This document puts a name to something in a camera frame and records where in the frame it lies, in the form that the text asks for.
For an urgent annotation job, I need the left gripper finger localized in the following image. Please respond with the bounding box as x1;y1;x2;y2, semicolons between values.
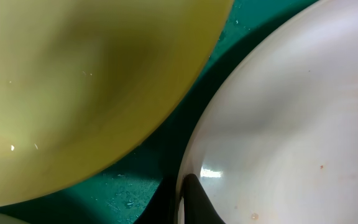
181;174;224;224

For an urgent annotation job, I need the white plate with stain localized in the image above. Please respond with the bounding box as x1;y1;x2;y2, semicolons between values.
178;0;358;223

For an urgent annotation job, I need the yellow-green plate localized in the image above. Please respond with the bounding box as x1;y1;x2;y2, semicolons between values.
0;0;232;207

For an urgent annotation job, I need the teal plastic tray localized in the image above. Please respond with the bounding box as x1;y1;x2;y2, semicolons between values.
0;0;310;223

